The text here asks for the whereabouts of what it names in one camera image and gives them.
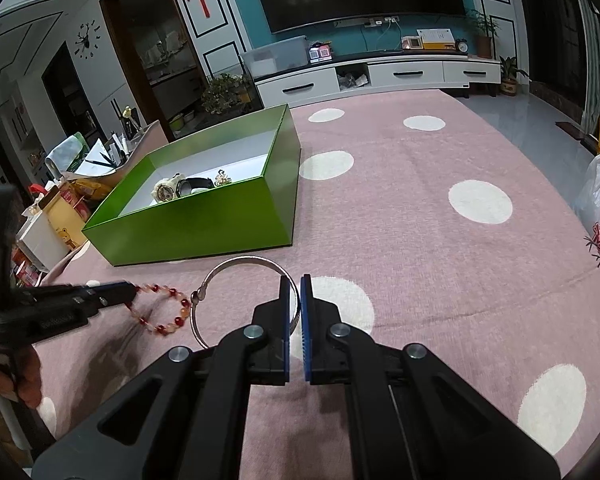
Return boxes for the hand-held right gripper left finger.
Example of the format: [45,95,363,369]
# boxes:
[30,275,293,480]

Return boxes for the desk calendar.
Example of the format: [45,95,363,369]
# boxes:
[416,28,455,51]

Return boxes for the tall potted plant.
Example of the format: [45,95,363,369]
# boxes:
[465,8,501,59]

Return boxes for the person's left hand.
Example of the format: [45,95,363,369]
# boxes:
[0,345,44,409]

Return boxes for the white television cabinet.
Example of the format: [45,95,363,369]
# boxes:
[254,52,502,109]

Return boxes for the cardboard pen holder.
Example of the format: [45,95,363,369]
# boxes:
[107,120,168,171]

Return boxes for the black wall clock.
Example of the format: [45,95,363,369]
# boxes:
[75,19,102,58]

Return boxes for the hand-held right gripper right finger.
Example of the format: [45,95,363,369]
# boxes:
[300,274,563,480]

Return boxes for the white plastic container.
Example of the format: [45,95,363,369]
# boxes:
[17,215,71,273]

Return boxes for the green white rolled sheet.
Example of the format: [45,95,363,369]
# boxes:
[45,132,88,173]

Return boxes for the glass tank with plants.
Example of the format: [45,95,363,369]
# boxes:
[200,72,255,116]

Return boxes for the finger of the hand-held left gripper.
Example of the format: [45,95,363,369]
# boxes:
[85,292,137,312]
[82,281,138,295]

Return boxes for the green cardboard box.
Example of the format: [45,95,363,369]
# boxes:
[81,103,301,267]

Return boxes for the yellow bear bottle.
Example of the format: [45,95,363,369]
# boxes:
[40,185,88,252]

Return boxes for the white power strip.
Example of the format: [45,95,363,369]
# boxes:
[332,16,401,28]

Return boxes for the small potted plant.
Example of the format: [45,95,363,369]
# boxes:
[499,55,531,97]

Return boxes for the yellow snack packets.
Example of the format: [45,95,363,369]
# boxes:
[75,177,116,206]

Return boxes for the dark brown wrist watch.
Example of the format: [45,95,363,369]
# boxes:
[176,176,216,199]

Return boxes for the clear plastic storage box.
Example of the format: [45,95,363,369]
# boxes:
[241,36,309,78]

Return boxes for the metal bangle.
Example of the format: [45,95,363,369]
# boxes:
[189,256,301,350]

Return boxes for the white wrist watch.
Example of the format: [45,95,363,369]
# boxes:
[152,172,187,204]

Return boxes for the white paper sheets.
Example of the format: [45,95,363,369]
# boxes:
[80,140,113,173]

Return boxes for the red bead bracelet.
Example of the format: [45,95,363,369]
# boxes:
[128,284,192,336]

